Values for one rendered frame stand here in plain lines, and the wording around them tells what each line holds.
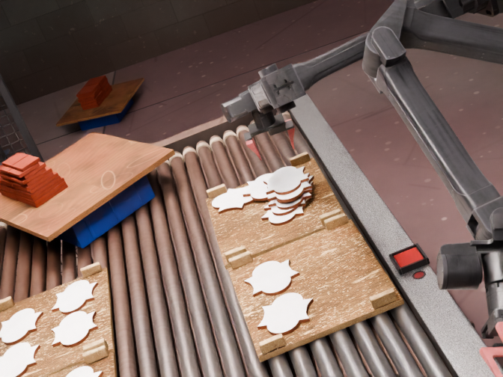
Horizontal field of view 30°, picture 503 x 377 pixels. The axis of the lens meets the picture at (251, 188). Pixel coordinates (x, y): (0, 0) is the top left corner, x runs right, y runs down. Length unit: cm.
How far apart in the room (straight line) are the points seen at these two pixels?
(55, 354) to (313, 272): 68
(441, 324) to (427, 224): 207
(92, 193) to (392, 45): 149
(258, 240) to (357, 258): 33
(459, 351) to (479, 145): 269
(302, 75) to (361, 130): 303
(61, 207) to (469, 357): 144
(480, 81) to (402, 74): 360
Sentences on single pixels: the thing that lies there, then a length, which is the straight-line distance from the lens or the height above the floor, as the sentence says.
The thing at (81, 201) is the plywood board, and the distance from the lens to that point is 291.
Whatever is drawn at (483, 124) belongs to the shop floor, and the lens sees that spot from 479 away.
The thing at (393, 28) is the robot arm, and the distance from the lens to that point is 169.
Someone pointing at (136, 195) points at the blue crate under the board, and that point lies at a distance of 297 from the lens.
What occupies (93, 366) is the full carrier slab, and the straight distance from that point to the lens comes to 235.
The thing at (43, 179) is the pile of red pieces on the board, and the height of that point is 111.
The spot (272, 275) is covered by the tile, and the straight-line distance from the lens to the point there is 235.
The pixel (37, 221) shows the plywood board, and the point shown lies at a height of 104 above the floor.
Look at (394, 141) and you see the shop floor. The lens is 486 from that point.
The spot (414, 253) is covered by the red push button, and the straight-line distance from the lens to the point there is 228.
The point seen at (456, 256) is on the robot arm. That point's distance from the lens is 151.
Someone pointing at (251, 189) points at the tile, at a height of 96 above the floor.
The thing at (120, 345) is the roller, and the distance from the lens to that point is 240.
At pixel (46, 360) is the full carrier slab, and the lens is 246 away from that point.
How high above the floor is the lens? 220
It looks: 27 degrees down
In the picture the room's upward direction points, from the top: 21 degrees counter-clockwise
